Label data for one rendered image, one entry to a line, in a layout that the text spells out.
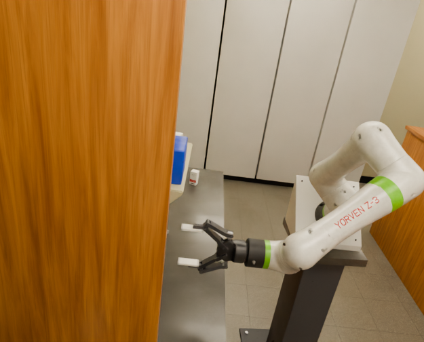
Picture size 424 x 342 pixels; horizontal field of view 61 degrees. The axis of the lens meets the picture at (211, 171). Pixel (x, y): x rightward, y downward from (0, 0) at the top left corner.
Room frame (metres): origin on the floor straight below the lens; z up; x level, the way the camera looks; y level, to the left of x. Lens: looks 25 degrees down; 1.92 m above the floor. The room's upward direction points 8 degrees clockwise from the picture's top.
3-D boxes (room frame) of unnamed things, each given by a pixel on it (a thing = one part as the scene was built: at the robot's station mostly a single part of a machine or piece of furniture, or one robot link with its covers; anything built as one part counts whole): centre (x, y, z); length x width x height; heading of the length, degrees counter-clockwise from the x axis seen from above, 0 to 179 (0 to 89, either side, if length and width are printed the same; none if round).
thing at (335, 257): (1.50, -0.59, 0.92); 0.32 x 0.32 x 0.04; 7
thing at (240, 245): (0.95, -0.10, 1.20); 0.09 x 0.07 x 0.08; 92
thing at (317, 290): (1.50, -0.59, 0.45); 0.48 x 0.48 x 0.90; 7
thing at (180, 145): (0.81, 0.12, 1.55); 0.10 x 0.10 x 0.09; 2
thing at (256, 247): (0.96, -0.17, 1.20); 0.12 x 0.06 x 0.09; 2
